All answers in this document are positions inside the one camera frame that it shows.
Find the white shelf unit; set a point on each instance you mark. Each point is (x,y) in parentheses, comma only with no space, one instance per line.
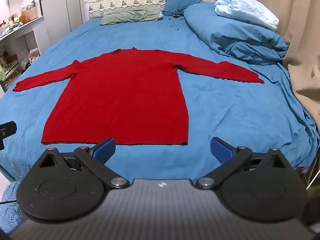
(15,42)

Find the green pillow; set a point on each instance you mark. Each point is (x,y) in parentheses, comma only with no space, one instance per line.
(130,16)

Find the white tote bag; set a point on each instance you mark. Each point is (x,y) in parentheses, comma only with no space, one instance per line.
(33,55)

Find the bed with blue sheet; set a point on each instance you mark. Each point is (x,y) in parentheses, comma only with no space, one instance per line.
(225,110)

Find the blue duvet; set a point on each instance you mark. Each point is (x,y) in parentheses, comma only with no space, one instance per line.
(235,35)

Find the beige curtain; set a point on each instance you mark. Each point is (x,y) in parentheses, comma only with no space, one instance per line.
(297,30)

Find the pale blue blanket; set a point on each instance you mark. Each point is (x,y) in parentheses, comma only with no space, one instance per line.
(246,8)

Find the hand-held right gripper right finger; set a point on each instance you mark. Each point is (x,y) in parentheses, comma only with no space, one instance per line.
(221,150)

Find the blue fluffy rug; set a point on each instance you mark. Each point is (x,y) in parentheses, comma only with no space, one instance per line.
(8,210)

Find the grey and white wardrobe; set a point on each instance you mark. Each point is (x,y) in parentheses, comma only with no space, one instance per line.
(61,7)

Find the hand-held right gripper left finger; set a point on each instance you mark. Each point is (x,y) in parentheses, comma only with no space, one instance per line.
(105,150)

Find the blue pillow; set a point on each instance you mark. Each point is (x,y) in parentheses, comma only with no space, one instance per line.
(178,3)

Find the woven basket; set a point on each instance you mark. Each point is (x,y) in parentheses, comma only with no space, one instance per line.
(29,13)

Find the red knit sweater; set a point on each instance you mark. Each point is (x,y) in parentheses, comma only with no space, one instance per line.
(120,95)

